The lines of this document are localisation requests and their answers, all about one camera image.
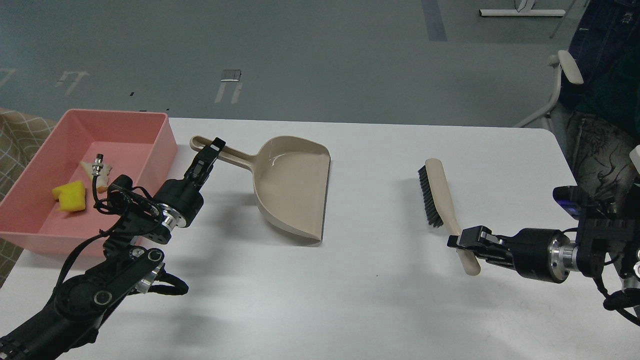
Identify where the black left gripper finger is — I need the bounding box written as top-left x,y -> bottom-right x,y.
183,137 -> 226,192

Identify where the white office chair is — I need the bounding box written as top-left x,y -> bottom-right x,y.
512,50 -> 585,133

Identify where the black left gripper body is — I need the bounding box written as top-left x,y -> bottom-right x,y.
152,178 -> 204,229

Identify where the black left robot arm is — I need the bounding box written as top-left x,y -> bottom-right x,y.
1,137 -> 226,360

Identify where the beige plastic dustpan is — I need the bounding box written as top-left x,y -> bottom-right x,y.
218,136 -> 331,244

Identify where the white bread slice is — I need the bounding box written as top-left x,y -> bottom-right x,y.
79,161 -> 113,194

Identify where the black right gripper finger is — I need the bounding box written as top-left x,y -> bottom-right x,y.
446,235 -> 515,275
460,225 -> 508,251

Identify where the beige checked cloth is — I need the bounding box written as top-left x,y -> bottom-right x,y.
0,107 -> 57,286

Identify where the pink plastic bin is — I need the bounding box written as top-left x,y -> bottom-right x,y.
0,109 -> 178,255

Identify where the person in dark clothes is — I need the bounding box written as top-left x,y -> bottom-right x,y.
560,0 -> 640,214

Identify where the beige hand brush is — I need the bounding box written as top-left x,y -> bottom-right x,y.
417,158 -> 482,277

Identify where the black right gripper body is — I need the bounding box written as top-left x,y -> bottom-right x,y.
509,228 -> 579,284

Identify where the white table base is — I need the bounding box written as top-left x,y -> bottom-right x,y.
478,0 -> 567,18

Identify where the yellow sponge piece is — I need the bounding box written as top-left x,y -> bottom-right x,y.
51,180 -> 86,213

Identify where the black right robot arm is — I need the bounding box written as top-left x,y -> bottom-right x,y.
447,186 -> 639,325

